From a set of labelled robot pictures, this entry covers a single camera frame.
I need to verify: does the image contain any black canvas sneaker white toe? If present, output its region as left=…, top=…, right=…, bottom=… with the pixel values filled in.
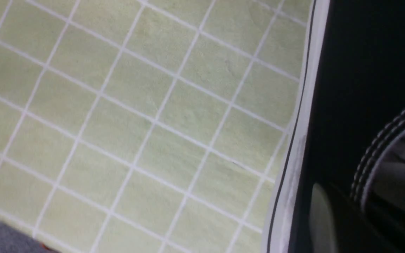
left=261, top=0, right=405, bottom=253

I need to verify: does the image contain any green checkered tablecloth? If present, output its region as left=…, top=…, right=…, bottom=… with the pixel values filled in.
left=0, top=0, right=311, bottom=253

